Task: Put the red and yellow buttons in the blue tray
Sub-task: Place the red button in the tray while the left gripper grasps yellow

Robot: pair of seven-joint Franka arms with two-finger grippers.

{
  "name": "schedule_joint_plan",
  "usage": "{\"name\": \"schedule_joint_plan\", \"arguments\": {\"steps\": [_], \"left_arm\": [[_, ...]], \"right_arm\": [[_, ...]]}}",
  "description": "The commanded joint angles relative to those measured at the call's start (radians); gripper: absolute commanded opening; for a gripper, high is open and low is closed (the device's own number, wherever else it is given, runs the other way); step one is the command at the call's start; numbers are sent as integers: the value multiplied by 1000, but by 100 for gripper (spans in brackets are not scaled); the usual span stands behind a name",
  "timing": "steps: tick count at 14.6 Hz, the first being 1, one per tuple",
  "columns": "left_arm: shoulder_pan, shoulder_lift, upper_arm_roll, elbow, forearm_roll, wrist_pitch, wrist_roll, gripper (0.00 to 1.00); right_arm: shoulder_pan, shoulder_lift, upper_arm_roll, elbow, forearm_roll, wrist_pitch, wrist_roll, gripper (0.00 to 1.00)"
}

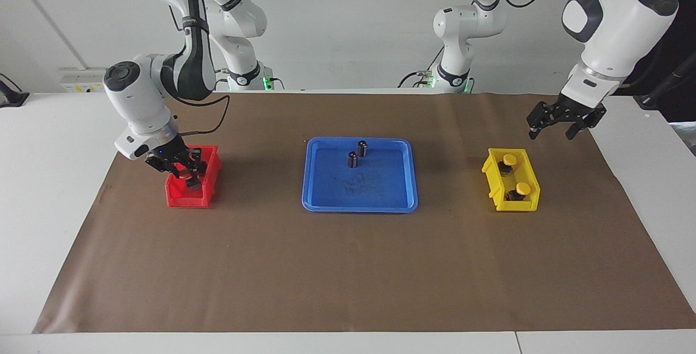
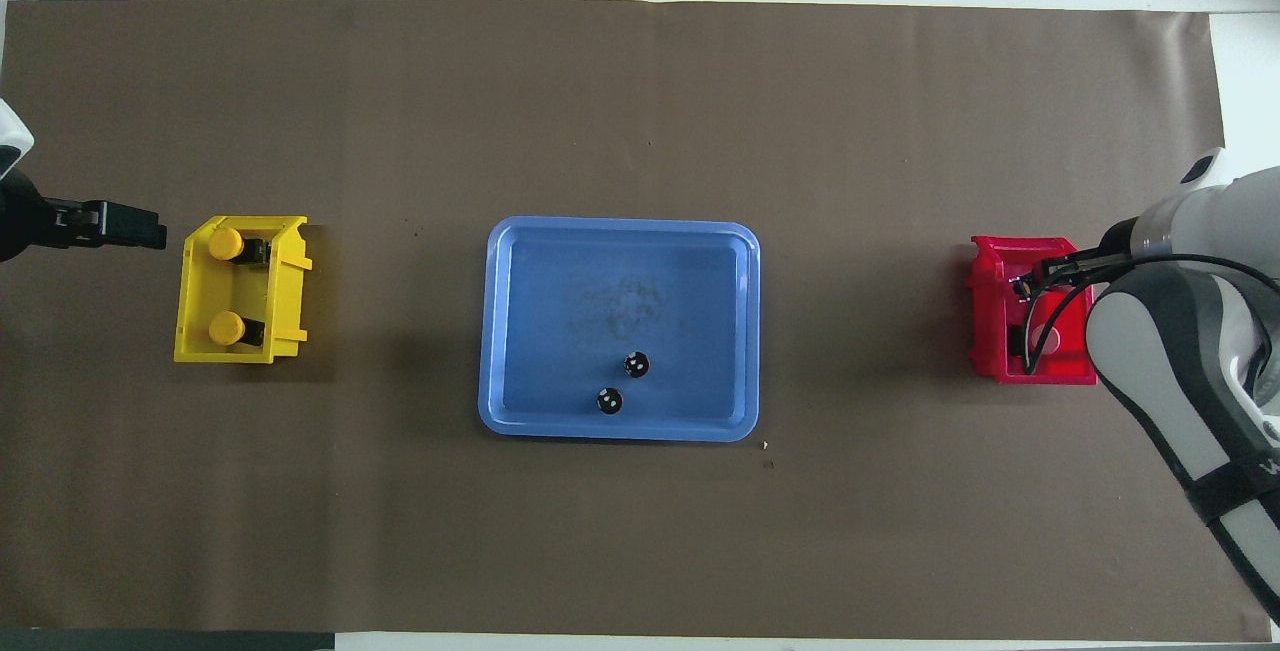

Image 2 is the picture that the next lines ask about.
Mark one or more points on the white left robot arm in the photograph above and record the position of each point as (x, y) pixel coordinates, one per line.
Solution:
(10, 146)

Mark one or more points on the blue plastic tray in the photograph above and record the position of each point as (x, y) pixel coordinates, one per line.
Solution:
(560, 281)

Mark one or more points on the yellow push button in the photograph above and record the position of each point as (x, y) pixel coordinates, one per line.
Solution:
(226, 245)
(227, 329)

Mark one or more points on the black knob with white dots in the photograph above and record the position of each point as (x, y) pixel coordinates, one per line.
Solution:
(636, 364)
(609, 400)

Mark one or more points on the red plastic parts bin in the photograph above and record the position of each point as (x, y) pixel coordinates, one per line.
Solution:
(990, 331)

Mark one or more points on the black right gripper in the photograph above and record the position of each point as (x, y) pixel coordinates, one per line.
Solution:
(1105, 261)

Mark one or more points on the brown paper table mat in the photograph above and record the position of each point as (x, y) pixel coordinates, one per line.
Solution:
(400, 111)

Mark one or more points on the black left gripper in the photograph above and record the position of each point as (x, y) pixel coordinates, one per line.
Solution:
(75, 226)

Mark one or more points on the yellow plastic parts bin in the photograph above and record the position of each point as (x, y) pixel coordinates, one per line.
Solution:
(196, 291)

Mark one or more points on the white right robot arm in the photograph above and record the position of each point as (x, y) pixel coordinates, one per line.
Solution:
(1160, 351)

